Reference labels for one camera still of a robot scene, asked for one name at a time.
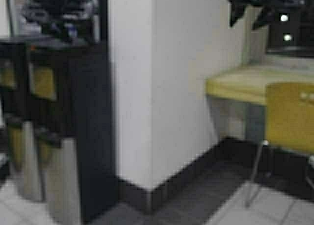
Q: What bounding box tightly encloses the black trash bin cabinet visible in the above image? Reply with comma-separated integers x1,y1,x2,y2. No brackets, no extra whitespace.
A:
0,38,119,225

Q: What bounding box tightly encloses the long wooden counter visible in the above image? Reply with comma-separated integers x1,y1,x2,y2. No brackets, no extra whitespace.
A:
205,65,314,106

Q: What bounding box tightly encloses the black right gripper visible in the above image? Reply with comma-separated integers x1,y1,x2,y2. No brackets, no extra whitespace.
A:
228,0,306,30

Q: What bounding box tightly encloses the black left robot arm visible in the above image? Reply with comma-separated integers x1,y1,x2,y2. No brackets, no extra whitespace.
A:
21,0,96,43

